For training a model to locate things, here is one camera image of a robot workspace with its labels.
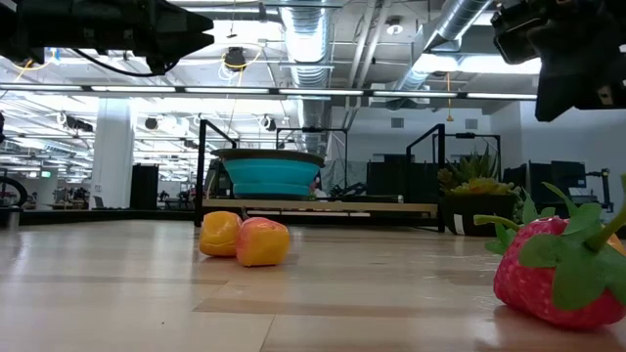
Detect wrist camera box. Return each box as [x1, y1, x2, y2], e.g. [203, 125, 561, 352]
[490, 3, 539, 66]
[145, 53, 171, 76]

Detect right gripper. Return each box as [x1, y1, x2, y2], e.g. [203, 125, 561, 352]
[527, 0, 626, 122]

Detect black metal frame stand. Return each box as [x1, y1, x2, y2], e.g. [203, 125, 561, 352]
[432, 131, 503, 170]
[275, 126, 350, 172]

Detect potted succulent plant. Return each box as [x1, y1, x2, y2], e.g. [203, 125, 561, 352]
[436, 145, 522, 239]

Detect hanging pull cord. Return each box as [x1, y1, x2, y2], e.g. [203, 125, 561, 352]
[444, 71, 455, 123]

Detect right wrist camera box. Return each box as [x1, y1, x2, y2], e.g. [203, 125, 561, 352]
[490, 3, 539, 66]

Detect blue collapsible bowl grey rim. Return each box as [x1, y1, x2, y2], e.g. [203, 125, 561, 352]
[210, 148, 328, 200]

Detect LED light bar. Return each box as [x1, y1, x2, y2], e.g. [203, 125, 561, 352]
[0, 82, 539, 104]

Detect red toy strawberry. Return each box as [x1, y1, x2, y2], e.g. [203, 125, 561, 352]
[492, 171, 626, 330]
[472, 213, 522, 256]

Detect black cabinet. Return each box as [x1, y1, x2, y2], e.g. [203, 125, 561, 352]
[129, 163, 160, 211]

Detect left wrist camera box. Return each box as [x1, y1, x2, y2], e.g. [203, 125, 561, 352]
[145, 53, 171, 76]

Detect black ceiling camera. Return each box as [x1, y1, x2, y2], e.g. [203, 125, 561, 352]
[223, 46, 248, 73]

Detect black background monitor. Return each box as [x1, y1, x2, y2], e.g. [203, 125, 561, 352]
[203, 154, 231, 199]

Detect white square pillar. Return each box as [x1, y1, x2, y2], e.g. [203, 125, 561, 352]
[89, 100, 136, 210]

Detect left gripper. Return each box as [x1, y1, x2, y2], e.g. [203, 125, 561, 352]
[46, 0, 215, 60]

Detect black background workstation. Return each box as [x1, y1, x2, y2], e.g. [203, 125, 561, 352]
[502, 159, 613, 214]

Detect black aluminium rig frame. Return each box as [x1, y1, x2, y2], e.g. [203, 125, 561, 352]
[0, 207, 446, 235]

